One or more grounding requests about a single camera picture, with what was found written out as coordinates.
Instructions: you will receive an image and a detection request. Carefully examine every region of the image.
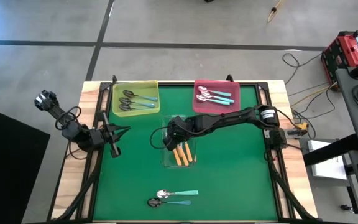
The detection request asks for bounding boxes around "pink plastic bin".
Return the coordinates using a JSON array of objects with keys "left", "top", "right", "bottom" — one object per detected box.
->
[{"left": 192, "top": 79, "right": 241, "bottom": 115}]

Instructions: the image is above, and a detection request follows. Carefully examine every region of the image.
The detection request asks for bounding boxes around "black left wrist camera cable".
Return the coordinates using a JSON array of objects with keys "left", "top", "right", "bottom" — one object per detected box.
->
[{"left": 55, "top": 105, "right": 83, "bottom": 131}]

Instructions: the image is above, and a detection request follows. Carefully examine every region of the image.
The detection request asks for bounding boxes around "blue-handled metal spoon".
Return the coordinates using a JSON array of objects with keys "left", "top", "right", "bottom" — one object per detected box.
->
[
  {"left": 147, "top": 197, "right": 192, "bottom": 208},
  {"left": 118, "top": 104, "right": 152, "bottom": 112},
  {"left": 119, "top": 97, "right": 156, "bottom": 109},
  {"left": 122, "top": 90, "right": 159, "bottom": 103}
]

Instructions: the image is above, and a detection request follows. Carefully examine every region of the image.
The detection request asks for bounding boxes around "grey operator desk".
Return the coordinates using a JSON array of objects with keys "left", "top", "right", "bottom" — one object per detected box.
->
[{"left": 335, "top": 67, "right": 358, "bottom": 224}]

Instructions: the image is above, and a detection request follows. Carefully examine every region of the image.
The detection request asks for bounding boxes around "black floor cable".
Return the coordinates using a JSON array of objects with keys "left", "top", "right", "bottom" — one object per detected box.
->
[{"left": 282, "top": 52, "right": 337, "bottom": 121}]

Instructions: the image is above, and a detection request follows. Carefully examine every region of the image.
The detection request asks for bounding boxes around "rig operator monitor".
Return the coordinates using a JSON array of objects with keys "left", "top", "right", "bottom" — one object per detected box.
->
[{"left": 302, "top": 133, "right": 358, "bottom": 168}]

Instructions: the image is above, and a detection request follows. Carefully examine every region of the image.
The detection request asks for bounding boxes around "yellow plastic bin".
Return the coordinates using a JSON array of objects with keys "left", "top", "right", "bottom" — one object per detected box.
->
[{"left": 112, "top": 80, "right": 161, "bottom": 118}]

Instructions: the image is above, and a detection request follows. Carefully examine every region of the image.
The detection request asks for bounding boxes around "black floor mat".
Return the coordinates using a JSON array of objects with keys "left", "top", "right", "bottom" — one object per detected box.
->
[{"left": 0, "top": 104, "right": 51, "bottom": 224}]

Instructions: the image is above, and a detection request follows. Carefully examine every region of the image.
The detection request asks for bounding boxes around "yellow black connector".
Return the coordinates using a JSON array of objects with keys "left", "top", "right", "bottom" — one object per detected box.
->
[{"left": 287, "top": 121, "right": 310, "bottom": 137}]

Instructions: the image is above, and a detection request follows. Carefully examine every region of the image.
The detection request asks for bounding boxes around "yellow floor cable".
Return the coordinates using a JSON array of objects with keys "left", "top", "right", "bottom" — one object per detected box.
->
[{"left": 290, "top": 83, "right": 338, "bottom": 109}]

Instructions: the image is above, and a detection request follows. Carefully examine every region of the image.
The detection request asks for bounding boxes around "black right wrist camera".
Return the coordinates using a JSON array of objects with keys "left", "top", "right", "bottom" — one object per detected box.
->
[{"left": 167, "top": 116, "right": 186, "bottom": 133}]

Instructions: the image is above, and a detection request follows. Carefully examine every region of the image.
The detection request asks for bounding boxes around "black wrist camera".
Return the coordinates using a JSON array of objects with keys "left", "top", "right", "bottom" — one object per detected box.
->
[
  {"left": 167, "top": 116, "right": 186, "bottom": 133},
  {"left": 89, "top": 128, "right": 106, "bottom": 147}
]

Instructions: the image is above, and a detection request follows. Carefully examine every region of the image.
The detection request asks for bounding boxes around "black diagonal frame strut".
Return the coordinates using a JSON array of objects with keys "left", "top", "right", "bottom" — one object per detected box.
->
[
  {"left": 54, "top": 161, "right": 102, "bottom": 222},
  {"left": 268, "top": 152, "right": 318, "bottom": 222}
]

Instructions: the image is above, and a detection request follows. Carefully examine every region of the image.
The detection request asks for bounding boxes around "yellow-handled metal spoon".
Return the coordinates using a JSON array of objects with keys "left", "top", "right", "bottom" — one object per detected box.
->
[
  {"left": 172, "top": 148, "right": 183, "bottom": 167},
  {"left": 184, "top": 142, "right": 194, "bottom": 163},
  {"left": 178, "top": 145, "right": 190, "bottom": 167}
]

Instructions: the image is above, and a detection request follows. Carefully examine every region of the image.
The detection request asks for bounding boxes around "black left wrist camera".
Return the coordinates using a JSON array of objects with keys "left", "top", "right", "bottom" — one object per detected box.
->
[{"left": 89, "top": 128, "right": 106, "bottom": 147}]

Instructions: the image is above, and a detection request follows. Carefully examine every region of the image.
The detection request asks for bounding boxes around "clear plastic bin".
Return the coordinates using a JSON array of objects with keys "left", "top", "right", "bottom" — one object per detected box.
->
[{"left": 160, "top": 114, "right": 198, "bottom": 169}]

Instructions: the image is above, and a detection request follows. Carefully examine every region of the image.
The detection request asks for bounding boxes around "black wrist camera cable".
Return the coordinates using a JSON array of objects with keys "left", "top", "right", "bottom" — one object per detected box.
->
[
  {"left": 55, "top": 105, "right": 83, "bottom": 131},
  {"left": 149, "top": 126, "right": 168, "bottom": 151}
]

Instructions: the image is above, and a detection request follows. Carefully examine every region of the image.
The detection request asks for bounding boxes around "yellow hanging cable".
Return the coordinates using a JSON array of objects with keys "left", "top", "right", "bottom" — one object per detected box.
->
[{"left": 266, "top": 0, "right": 284, "bottom": 25}]

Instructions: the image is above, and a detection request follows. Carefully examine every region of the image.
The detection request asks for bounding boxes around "white paper sheet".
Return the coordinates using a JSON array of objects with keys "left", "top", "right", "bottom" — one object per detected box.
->
[{"left": 307, "top": 139, "right": 348, "bottom": 181}]

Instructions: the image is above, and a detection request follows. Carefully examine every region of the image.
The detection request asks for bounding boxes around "green table mat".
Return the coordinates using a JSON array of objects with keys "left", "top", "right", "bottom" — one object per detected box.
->
[{"left": 92, "top": 83, "right": 280, "bottom": 222}]

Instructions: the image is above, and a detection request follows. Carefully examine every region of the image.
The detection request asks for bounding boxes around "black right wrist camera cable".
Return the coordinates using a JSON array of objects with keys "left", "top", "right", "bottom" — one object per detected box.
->
[{"left": 149, "top": 126, "right": 168, "bottom": 151}]

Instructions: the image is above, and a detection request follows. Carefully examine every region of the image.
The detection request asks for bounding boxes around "small black floor object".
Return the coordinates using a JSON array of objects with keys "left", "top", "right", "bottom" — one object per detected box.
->
[{"left": 339, "top": 203, "right": 356, "bottom": 215}]

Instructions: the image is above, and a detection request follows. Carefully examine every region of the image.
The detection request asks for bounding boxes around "red object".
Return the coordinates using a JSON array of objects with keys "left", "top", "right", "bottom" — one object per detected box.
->
[{"left": 320, "top": 30, "right": 358, "bottom": 91}]

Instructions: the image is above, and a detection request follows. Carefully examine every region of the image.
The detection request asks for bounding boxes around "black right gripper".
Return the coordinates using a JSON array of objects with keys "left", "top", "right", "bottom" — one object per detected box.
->
[{"left": 163, "top": 116, "right": 197, "bottom": 152}]

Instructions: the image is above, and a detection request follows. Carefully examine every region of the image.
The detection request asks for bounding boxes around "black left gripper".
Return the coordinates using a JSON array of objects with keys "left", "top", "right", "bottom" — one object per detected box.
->
[{"left": 101, "top": 110, "right": 132, "bottom": 159}]

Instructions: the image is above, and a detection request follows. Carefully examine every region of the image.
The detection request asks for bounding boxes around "black table side rail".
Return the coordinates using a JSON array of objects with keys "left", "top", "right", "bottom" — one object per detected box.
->
[
  {"left": 84, "top": 82, "right": 109, "bottom": 222},
  {"left": 256, "top": 81, "right": 293, "bottom": 222}
]

